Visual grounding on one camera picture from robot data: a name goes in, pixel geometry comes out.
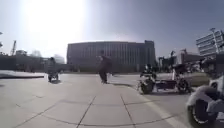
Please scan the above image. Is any grey paved plaza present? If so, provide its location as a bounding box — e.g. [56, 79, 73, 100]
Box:
[0, 72, 224, 128]

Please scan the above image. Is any white scooter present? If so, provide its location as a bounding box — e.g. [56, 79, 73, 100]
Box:
[185, 75, 224, 128]

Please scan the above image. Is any white striped building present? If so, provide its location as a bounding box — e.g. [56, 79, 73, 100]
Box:
[195, 29, 224, 58]

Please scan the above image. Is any dark wide building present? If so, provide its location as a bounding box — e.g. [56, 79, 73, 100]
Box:
[66, 40, 157, 73]

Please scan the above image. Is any parked dark scooter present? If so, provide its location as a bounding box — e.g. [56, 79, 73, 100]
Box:
[137, 63, 192, 95]

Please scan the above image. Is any person on scooter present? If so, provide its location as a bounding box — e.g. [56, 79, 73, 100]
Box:
[45, 56, 61, 83]

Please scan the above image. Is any low dark building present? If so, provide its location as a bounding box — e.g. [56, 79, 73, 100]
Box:
[0, 49, 48, 72]

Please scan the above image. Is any construction crane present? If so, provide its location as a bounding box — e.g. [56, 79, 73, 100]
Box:
[10, 40, 18, 56]

